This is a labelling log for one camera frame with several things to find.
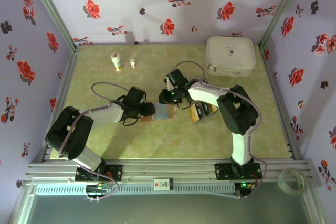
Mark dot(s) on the brown leather card holder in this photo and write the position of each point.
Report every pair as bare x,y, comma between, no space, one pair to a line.
172,112

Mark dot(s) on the grey card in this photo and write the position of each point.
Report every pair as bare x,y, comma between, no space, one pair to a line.
162,111

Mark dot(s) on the yellow card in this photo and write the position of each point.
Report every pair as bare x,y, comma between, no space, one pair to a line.
194,115

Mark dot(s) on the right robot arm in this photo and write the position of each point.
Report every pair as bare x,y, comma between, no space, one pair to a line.
204,94

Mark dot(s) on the small white pill bottle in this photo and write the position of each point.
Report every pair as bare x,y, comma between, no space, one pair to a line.
132,63

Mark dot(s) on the large white pill bottle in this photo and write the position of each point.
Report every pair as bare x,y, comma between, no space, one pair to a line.
117,61

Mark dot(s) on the white fabric zip case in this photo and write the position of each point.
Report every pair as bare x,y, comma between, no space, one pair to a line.
231,53

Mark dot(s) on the red and white label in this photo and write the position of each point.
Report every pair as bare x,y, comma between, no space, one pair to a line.
162,184

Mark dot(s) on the clear tape roll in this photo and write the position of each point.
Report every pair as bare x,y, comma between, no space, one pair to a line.
282,182

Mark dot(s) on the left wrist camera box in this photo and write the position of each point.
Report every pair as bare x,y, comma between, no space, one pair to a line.
136,95

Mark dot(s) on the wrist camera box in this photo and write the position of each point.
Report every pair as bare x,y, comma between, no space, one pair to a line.
136,95
177,78

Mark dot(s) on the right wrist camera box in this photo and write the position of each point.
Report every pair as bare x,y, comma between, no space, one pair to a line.
177,78

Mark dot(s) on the aluminium frame rail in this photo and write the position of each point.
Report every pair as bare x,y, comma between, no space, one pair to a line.
170,169

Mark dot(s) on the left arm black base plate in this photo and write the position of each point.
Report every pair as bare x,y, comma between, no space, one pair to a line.
115,172

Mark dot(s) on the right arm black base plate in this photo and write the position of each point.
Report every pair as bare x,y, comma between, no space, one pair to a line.
223,171

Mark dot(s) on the aluminium frame post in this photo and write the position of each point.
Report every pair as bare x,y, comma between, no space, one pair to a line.
50,6
281,6

